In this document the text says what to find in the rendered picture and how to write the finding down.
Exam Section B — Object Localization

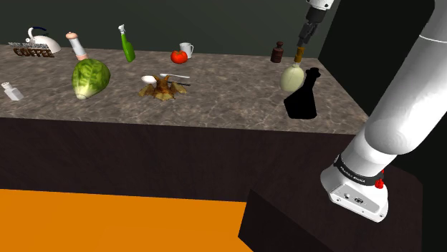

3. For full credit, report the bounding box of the small brown bottle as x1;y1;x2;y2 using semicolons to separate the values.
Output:
270;41;285;64

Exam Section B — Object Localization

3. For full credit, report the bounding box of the pale oval bottle with cork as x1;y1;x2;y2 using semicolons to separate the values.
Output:
279;47;307;93

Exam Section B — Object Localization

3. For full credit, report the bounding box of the black flask-shaped bottle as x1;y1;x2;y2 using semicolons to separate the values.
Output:
283;67;322;120

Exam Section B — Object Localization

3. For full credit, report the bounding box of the white mug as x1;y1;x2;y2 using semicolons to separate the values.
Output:
178;42;195;59

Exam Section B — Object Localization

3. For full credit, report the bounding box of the red tomato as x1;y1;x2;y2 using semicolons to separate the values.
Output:
170;49;189;65

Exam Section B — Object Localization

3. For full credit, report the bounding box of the brown bat figure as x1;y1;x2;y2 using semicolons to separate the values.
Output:
137;74;188;102

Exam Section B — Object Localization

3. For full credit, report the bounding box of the green spray bottle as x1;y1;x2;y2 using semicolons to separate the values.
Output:
117;24;137;64

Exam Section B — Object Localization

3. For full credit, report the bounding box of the dark robot stand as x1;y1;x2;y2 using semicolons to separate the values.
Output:
237;163;424;252

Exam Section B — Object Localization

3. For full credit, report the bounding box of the green lettuce head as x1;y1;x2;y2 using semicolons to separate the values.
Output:
71;58;112;102

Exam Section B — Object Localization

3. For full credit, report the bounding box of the white and pink pepper mill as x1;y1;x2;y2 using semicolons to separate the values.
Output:
64;31;90;62

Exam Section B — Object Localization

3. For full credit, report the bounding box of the brown coffee letter sign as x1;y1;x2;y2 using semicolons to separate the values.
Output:
7;41;56;59

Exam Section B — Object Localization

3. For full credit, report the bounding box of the white salt shaker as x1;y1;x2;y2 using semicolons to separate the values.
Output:
0;81;25;102

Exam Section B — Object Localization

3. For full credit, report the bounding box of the white spoon with dark handle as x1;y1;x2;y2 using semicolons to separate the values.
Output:
140;74;192;88

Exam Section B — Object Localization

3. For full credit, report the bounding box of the white kettle with blue handle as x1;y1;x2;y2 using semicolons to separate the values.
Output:
25;26;62;55

